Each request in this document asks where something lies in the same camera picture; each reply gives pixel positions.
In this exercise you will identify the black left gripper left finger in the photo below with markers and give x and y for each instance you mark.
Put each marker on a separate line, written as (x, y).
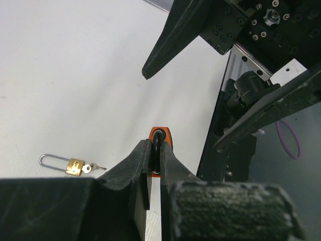
(110, 207)

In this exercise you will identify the orange black Opel padlock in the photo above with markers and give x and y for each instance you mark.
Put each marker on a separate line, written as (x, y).
(158, 135)

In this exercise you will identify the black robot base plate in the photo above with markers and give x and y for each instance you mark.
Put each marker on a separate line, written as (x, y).
(232, 163)

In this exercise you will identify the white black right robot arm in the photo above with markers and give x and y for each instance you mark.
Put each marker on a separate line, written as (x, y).
(250, 88)

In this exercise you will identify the small silver brass-lock keys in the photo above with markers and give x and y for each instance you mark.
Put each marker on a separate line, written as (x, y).
(87, 168)

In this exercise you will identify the brass long-shackle padlock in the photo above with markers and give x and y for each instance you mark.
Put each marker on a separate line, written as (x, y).
(68, 166)

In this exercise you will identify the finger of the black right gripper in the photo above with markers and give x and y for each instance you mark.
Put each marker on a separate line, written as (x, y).
(184, 23)
(298, 94)

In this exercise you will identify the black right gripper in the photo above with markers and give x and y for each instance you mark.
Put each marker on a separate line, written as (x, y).
(266, 35)

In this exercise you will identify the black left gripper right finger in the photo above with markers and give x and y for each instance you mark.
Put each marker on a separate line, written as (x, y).
(193, 209)

